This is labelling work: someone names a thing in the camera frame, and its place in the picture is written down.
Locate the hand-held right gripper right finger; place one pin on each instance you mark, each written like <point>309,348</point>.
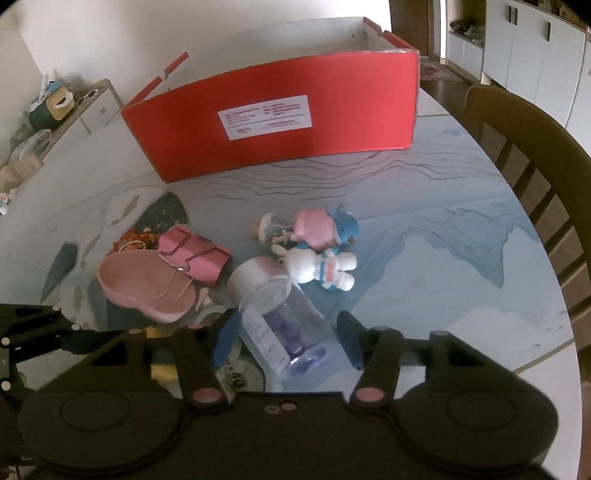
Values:
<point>350,339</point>

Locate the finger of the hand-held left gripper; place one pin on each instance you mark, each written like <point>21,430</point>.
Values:
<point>9,383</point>
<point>37,325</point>

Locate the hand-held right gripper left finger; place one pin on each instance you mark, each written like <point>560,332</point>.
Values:
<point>225,339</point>

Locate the clear bottle with white cap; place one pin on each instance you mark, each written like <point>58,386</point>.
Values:
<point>258,286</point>

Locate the yellow box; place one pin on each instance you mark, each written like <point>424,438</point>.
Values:
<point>164,373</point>

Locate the white rabbit plush toy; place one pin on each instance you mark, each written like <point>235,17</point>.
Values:
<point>300,266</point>

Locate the pink heart-shaped bowl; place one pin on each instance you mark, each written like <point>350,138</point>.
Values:
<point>134,277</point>

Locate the white cardboard box red edges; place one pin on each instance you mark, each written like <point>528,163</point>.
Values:
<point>360,101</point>

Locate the clear tape roll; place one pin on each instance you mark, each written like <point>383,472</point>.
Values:
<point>205,316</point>

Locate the white printed disc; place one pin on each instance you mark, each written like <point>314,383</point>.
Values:
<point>244,374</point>

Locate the pink binder clip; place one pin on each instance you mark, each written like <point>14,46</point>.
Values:
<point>203,263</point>

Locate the pink and blue toy figure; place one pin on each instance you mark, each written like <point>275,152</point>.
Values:
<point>314,228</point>

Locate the small doll figure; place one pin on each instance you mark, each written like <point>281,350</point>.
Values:
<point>268,226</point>

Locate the orange toy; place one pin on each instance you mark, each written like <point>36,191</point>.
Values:
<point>138,237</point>

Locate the brown paper bag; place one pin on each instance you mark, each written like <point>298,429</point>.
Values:
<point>21,173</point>

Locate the clear plastic bag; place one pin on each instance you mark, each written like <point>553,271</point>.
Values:
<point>30,145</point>

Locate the white sideboard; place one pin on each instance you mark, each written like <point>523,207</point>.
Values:
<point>92,115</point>

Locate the teal tissue box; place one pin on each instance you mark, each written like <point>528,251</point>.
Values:
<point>48,108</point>

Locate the wooden chair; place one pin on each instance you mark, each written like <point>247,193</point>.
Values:
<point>508,115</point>

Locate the patterned rug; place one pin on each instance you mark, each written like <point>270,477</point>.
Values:
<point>438,71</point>

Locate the low white cabinet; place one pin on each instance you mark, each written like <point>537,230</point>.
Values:
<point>464,55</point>

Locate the clutter on low cabinet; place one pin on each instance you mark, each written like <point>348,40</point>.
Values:
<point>466,27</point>

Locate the tall white cabinet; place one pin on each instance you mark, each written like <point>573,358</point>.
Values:
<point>531,50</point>

